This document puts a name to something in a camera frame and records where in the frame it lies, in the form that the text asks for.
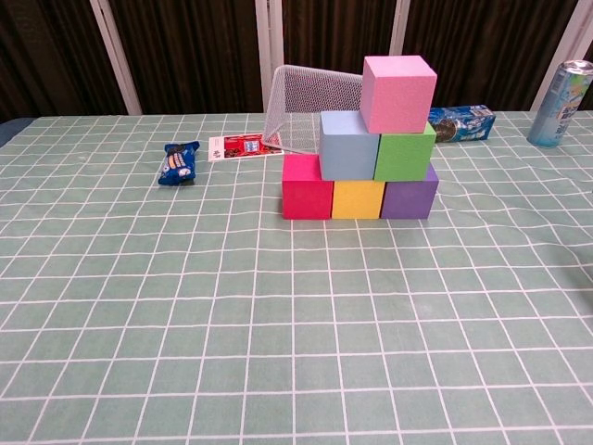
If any green checked tablecloth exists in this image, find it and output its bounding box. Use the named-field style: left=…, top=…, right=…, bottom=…
left=0, top=109, right=593, bottom=445

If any white partition frame post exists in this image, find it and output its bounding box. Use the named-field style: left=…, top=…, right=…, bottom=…
left=89, top=0, right=143, bottom=116
left=532, top=0, right=593, bottom=112
left=387, top=0, right=411, bottom=57
left=254, top=0, right=284, bottom=114

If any green foam cube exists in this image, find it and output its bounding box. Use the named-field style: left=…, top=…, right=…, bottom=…
left=372, top=121, right=437, bottom=183

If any blue table padding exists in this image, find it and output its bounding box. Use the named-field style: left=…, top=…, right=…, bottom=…
left=0, top=117, right=27, bottom=150

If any crimson red foam cube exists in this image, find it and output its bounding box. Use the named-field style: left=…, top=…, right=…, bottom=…
left=282, top=154, right=334, bottom=221

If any white wire mesh basket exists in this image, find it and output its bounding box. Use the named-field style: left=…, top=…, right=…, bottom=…
left=260, top=64, right=365, bottom=156

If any pink foam cube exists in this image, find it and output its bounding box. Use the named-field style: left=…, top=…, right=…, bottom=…
left=360, top=55, right=438, bottom=135

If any purple foam cube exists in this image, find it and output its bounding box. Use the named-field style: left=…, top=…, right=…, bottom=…
left=379, top=163, right=440, bottom=221

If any yellow foam cube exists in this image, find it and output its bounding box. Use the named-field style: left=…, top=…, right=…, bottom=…
left=331, top=179, right=386, bottom=221

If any tall light blue drink can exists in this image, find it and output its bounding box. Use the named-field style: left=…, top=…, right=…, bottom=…
left=526, top=58, right=593, bottom=149

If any small blue cookie packet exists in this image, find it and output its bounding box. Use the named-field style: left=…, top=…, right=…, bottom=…
left=157, top=140, right=201, bottom=188

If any red printed card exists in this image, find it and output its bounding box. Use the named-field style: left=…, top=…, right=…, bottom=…
left=208, top=133, right=284, bottom=163

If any light blue foam cube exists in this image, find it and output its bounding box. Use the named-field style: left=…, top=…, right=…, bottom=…
left=319, top=110, right=381, bottom=182

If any dark pleated curtain backdrop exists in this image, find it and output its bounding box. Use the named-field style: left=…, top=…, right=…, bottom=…
left=0, top=0, right=593, bottom=122

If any blue cookie box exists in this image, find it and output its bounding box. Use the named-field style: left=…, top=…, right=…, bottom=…
left=426, top=104, right=497, bottom=145

